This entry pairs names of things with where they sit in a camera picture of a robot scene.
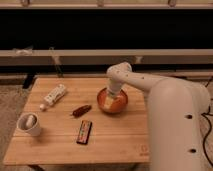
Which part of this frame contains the orange ceramic bowl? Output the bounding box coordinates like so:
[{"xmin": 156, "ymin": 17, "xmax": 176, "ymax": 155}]
[{"xmin": 97, "ymin": 88, "xmax": 128, "ymax": 114}]

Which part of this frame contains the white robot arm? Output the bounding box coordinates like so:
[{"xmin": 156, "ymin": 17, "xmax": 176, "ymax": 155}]
[{"xmin": 107, "ymin": 62, "xmax": 211, "ymax": 171}]

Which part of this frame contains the brown snack stick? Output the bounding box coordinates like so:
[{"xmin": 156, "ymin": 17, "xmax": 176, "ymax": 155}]
[{"xmin": 71, "ymin": 105, "xmax": 92, "ymax": 118}]

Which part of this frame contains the dark candy bar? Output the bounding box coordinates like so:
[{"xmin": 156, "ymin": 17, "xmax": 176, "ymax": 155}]
[{"xmin": 76, "ymin": 120, "xmax": 92, "ymax": 145}]

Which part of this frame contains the wooden table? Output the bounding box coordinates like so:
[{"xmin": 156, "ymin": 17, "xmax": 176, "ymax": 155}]
[{"xmin": 3, "ymin": 78, "xmax": 149, "ymax": 165}]

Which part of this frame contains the white tube bottle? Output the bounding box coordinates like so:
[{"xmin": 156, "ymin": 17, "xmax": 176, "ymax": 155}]
[{"xmin": 39, "ymin": 84, "xmax": 67, "ymax": 111}]

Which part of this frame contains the white object in cup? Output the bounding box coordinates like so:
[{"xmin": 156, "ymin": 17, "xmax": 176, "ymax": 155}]
[{"xmin": 25, "ymin": 115, "xmax": 36, "ymax": 129}]

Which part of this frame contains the black cable on floor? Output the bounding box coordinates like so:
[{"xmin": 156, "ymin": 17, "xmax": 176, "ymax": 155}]
[{"xmin": 199, "ymin": 77, "xmax": 213, "ymax": 168}]

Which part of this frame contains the horizontal metal rail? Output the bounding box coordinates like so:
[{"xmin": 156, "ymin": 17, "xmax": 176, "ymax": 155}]
[{"xmin": 0, "ymin": 49, "xmax": 213, "ymax": 66}]

